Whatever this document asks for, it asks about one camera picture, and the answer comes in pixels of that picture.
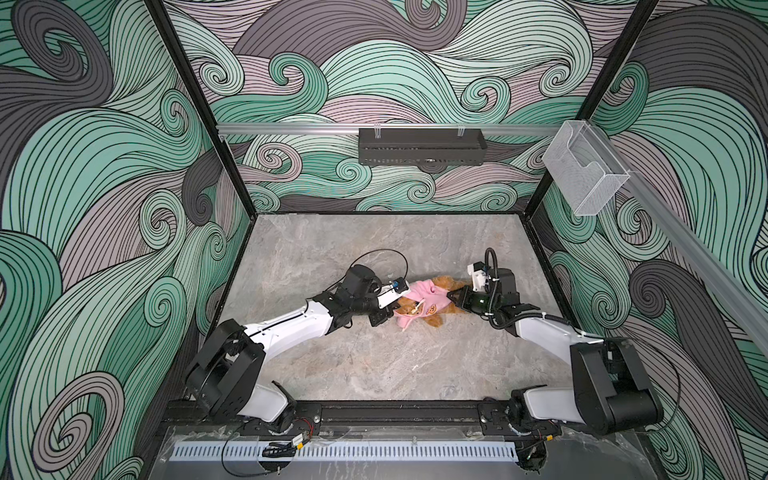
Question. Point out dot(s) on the clear acrylic wall box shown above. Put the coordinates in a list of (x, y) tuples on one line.
[(585, 166)]

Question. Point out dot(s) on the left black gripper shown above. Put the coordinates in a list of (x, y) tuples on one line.
[(382, 314)]

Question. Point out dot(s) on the white slotted cable duct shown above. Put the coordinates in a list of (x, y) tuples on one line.
[(359, 451)]

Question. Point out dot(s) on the pink teddy hoodie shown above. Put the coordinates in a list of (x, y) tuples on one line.
[(423, 300)]

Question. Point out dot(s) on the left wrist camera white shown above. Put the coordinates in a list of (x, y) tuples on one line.
[(390, 293)]

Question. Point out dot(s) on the brown teddy bear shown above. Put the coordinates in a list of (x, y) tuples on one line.
[(435, 300)]

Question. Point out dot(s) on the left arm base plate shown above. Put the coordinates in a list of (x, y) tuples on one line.
[(273, 411)]

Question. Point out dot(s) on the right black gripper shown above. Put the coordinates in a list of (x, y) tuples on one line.
[(466, 295)]

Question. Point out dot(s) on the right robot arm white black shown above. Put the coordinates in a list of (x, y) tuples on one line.
[(610, 390)]

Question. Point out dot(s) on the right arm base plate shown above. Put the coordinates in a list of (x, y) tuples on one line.
[(513, 418)]

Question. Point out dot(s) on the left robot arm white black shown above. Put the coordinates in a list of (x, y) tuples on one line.
[(224, 375)]

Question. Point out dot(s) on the black perforated wall tray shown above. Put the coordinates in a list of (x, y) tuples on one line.
[(430, 148)]

